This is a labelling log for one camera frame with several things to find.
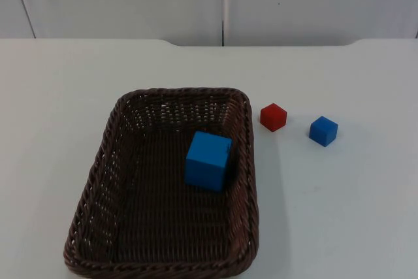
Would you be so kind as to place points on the large blue cube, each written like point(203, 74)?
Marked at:
point(207, 161)

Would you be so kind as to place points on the dark brown wicker basket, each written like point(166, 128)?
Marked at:
point(156, 213)

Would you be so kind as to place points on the small red cube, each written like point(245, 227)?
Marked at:
point(273, 117)

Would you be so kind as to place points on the small blue cube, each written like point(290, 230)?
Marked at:
point(323, 131)

